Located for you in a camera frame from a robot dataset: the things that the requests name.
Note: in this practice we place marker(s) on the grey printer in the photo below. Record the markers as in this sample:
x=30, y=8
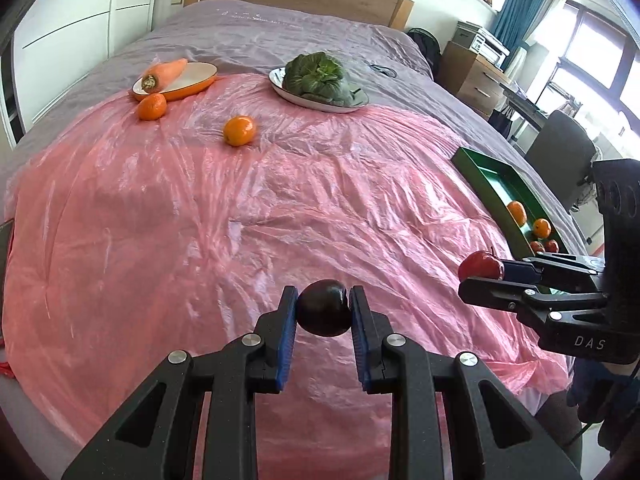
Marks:
x=480, y=42

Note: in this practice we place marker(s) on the orange oval dish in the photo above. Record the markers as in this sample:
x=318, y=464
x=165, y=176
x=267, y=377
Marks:
x=195, y=80

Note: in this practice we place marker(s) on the teal curtain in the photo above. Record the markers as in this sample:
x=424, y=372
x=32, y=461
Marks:
x=520, y=15

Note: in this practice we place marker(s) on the black backpack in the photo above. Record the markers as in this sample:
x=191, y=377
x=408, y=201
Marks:
x=425, y=52

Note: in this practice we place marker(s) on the dark purple plum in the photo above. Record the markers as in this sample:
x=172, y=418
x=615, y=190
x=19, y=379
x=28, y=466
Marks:
x=322, y=312

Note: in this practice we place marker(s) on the person's right hand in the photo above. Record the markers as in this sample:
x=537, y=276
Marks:
x=595, y=390

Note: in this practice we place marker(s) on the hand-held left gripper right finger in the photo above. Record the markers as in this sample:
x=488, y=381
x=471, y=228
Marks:
x=361, y=345

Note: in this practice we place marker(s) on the large red apple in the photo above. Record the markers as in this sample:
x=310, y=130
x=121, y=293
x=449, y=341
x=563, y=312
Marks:
x=480, y=265

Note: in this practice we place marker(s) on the white wardrobe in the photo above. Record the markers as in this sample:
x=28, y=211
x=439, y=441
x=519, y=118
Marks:
x=75, y=25

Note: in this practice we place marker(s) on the window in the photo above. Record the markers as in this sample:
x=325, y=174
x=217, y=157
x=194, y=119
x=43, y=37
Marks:
x=595, y=60

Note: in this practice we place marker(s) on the small red apple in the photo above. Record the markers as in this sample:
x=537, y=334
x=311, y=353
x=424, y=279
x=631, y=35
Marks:
x=551, y=245
x=536, y=246

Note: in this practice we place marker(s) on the orange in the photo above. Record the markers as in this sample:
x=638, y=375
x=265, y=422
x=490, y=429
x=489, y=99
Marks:
x=541, y=228
x=517, y=212
x=152, y=107
x=239, y=130

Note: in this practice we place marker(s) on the green rectangular tray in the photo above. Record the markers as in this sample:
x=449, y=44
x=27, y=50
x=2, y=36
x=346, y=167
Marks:
x=492, y=175

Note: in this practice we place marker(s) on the white enamel plate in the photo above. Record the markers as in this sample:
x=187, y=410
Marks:
x=300, y=98

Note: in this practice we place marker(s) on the green leafy vegetable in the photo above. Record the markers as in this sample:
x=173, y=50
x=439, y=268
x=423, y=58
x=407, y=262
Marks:
x=315, y=77

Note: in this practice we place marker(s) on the pink plastic sheet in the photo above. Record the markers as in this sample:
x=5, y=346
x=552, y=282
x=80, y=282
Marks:
x=200, y=235

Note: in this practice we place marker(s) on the wooden dresser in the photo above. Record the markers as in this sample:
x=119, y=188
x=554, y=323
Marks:
x=470, y=80

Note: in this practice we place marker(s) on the grey chair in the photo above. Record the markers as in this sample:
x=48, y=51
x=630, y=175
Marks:
x=560, y=155

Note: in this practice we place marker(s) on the carrot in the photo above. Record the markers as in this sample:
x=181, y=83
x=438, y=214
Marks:
x=165, y=74

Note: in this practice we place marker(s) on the desk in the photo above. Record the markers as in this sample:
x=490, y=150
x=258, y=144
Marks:
x=525, y=105

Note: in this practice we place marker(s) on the eyeglasses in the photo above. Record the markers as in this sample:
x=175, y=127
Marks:
x=380, y=69

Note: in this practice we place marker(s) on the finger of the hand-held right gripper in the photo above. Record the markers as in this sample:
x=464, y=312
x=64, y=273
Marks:
x=522, y=270
x=490, y=292

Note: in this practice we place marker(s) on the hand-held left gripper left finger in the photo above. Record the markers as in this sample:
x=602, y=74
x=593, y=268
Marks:
x=286, y=345

